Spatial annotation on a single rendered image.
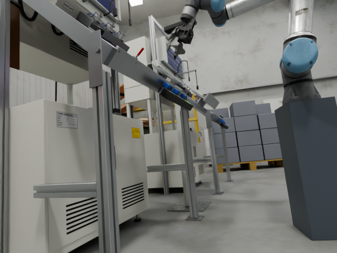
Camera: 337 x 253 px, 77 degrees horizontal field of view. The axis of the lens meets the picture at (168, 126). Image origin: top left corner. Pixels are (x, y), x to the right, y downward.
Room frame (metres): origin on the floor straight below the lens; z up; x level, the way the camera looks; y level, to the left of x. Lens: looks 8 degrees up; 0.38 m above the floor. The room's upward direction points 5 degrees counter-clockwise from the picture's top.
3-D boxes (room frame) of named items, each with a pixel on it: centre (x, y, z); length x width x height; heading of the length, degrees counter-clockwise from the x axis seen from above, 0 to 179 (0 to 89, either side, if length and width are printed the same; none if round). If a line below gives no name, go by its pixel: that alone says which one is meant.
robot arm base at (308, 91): (0.94, -0.61, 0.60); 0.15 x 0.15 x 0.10
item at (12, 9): (0.94, 0.70, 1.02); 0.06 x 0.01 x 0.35; 157
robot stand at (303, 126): (0.94, -0.61, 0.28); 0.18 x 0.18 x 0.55; 81
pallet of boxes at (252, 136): (4.02, -1.40, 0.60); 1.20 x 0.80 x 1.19; 84
